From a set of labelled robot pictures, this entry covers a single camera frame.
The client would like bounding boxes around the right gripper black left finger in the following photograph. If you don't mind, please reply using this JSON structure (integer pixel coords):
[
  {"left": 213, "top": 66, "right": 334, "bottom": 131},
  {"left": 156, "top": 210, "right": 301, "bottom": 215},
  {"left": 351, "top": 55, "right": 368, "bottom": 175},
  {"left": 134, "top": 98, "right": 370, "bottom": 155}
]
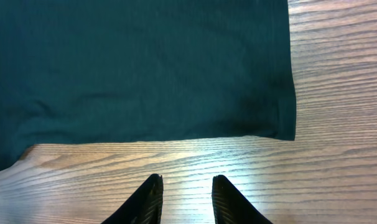
[{"left": 101, "top": 174, "right": 164, "bottom": 224}]

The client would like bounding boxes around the black t-shirt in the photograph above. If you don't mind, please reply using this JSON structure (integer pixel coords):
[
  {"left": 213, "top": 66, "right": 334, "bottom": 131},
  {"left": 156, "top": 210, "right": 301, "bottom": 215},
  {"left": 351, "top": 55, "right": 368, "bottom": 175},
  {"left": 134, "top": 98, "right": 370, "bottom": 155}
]
[{"left": 0, "top": 0, "right": 296, "bottom": 171}]

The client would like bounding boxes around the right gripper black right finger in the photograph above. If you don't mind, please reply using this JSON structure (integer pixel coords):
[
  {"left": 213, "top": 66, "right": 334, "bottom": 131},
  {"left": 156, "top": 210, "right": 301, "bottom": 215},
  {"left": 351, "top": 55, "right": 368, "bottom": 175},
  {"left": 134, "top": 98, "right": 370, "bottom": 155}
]
[{"left": 212, "top": 175, "right": 272, "bottom": 224}]

